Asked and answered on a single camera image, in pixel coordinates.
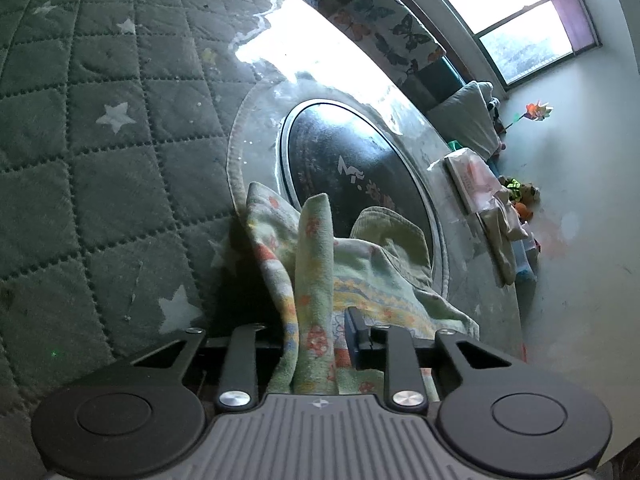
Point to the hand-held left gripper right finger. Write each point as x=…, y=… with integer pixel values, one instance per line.
x=357, y=340

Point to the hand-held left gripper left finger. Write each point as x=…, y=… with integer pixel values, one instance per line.
x=242, y=355

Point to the green printed garment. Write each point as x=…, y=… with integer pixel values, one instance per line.
x=312, y=280

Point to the round black cooktop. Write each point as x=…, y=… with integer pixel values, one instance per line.
x=350, y=165

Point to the cream garment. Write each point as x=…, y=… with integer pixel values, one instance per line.
x=505, y=240

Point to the clear plastic storage box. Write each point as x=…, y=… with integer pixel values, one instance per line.
x=527, y=260

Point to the small green container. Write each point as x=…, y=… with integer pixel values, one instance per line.
x=455, y=145

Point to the plush toy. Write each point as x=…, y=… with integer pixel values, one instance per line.
x=520, y=195

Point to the grey pillow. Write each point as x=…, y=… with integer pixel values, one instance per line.
x=462, y=117

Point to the white cloth bundle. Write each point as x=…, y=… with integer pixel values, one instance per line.
x=492, y=107

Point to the colourful pinwheel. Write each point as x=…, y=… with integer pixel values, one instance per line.
x=537, y=111

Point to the butterfly print cushion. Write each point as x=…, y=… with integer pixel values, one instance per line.
x=390, y=30

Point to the window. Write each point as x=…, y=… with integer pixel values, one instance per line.
x=500, y=0

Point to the purple window blind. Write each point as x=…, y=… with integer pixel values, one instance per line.
x=567, y=5

